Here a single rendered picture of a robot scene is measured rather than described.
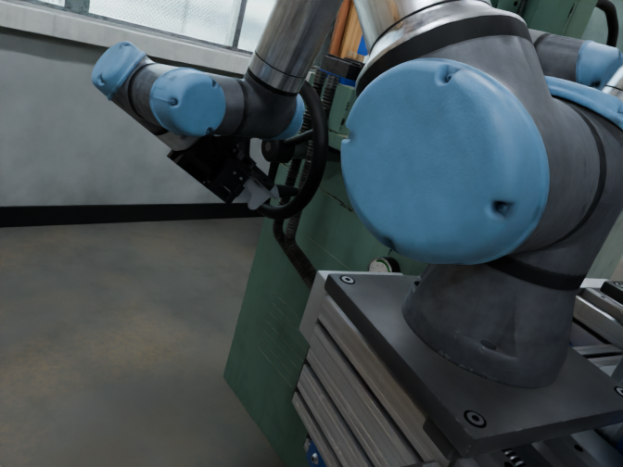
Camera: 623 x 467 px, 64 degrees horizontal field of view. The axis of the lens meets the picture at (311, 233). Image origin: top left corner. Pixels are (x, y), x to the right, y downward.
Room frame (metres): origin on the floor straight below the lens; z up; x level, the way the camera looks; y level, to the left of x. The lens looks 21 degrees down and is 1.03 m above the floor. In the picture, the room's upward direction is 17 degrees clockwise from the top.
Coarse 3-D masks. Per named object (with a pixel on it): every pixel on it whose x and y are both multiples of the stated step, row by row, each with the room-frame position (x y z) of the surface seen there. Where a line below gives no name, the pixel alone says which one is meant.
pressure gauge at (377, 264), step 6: (378, 258) 0.88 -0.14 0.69; (384, 258) 0.88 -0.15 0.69; (390, 258) 0.88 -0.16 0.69; (372, 264) 0.89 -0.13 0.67; (378, 264) 0.88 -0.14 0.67; (384, 264) 0.87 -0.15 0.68; (390, 264) 0.86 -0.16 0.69; (396, 264) 0.87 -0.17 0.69; (372, 270) 0.88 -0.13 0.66; (378, 270) 0.87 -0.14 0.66; (384, 270) 0.86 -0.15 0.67; (390, 270) 0.85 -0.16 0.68; (396, 270) 0.86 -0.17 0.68
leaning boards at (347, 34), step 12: (348, 0) 2.68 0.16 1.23; (348, 12) 2.70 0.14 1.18; (336, 24) 2.66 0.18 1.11; (348, 24) 2.67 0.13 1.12; (336, 36) 2.66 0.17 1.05; (348, 36) 2.68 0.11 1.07; (360, 36) 2.74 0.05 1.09; (336, 48) 2.67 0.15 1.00; (348, 48) 2.69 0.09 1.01; (360, 60) 2.59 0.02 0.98
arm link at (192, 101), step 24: (144, 72) 0.61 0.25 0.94; (168, 72) 0.58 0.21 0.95; (192, 72) 0.57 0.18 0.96; (144, 96) 0.58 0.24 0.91; (168, 96) 0.55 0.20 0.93; (192, 96) 0.56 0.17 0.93; (216, 96) 0.58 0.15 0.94; (240, 96) 0.63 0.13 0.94; (168, 120) 0.55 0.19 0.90; (192, 120) 0.56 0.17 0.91; (216, 120) 0.58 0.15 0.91; (240, 120) 0.63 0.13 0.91
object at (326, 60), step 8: (328, 64) 1.07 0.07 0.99; (336, 64) 1.05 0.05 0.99; (344, 64) 1.03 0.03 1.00; (328, 72) 1.06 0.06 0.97; (336, 72) 1.04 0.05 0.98; (344, 72) 1.03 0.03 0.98; (352, 72) 1.03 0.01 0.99; (360, 72) 1.04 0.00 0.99; (344, 80) 1.02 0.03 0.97; (352, 80) 1.04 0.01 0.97
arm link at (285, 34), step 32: (288, 0) 0.63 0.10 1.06; (320, 0) 0.63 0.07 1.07; (288, 32) 0.64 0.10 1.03; (320, 32) 0.65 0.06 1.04; (256, 64) 0.65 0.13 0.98; (288, 64) 0.64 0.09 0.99; (256, 96) 0.65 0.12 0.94; (288, 96) 0.67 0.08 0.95; (256, 128) 0.65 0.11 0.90; (288, 128) 0.69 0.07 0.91
